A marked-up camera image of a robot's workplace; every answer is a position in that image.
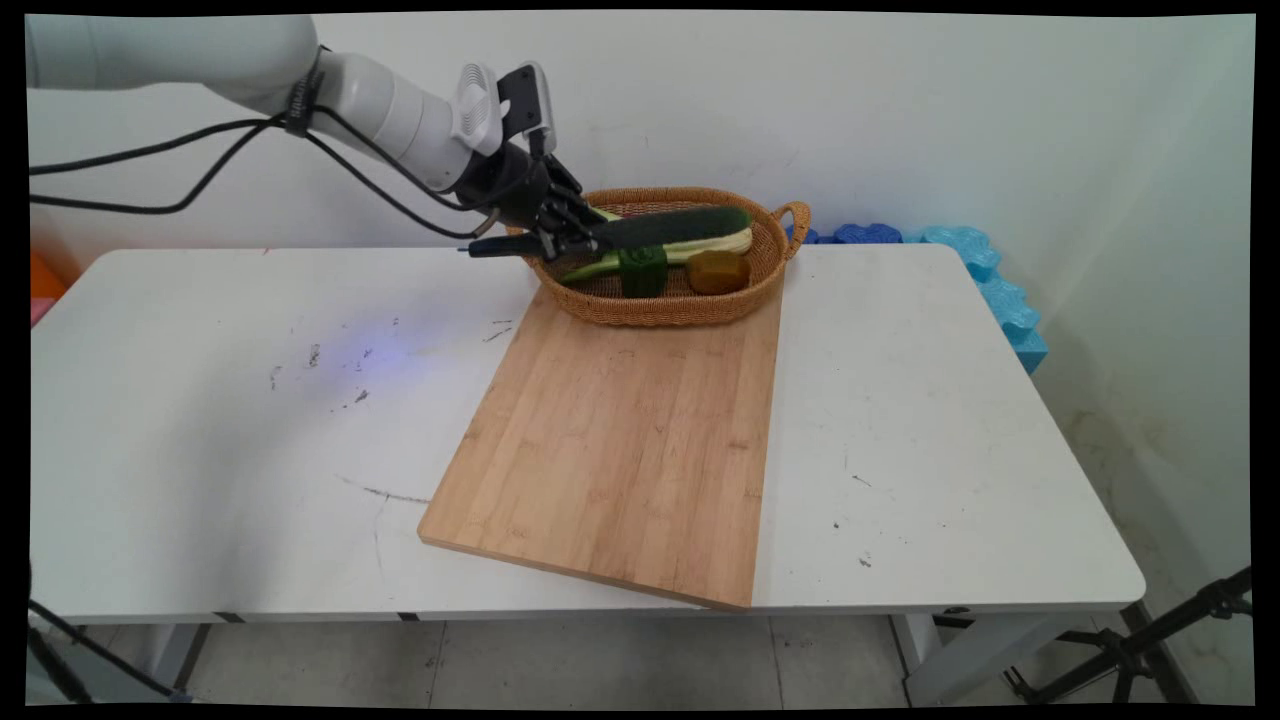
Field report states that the light blue foam mat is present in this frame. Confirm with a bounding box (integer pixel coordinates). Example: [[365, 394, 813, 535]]
[[903, 225, 1050, 377]]

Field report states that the black cable strap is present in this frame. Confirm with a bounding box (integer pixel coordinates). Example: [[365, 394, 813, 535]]
[[284, 45, 331, 139]]

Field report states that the woven wicker basket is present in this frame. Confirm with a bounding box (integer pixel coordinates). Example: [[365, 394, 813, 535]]
[[505, 186, 812, 328]]

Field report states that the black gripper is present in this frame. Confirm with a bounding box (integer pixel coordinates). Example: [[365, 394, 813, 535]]
[[455, 141, 611, 264]]

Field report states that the brown potato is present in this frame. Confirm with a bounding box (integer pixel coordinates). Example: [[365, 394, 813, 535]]
[[686, 250, 752, 296]]

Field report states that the black cable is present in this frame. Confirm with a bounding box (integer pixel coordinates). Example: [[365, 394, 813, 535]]
[[28, 115, 481, 243], [28, 104, 501, 213]]

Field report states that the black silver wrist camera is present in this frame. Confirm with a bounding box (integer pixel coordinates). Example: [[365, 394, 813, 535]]
[[496, 61, 558, 154]]

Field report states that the long dark green cucumber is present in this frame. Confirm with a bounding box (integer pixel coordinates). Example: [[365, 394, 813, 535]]
[[460, 205, 754, 260]]

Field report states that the white table leg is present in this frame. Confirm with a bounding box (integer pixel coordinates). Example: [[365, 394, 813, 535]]
[[100, 623, 213, 701], [892, 611, 1083, 708]]

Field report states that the black tripod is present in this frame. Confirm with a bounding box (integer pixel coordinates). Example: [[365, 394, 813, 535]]
[[27, 560, 193, 705], [935, 566, 1254, 705]]

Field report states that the dark green bell pepper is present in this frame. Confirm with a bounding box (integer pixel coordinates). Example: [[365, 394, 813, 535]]
[[618, 246, 669, 300]]

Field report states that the orange object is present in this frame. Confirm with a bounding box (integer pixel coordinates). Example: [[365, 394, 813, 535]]
[[28, 250, 68, 302]]

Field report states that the bamboo cutting board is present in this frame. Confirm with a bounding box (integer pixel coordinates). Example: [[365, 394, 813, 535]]
[[417, 285, 784, 612]]

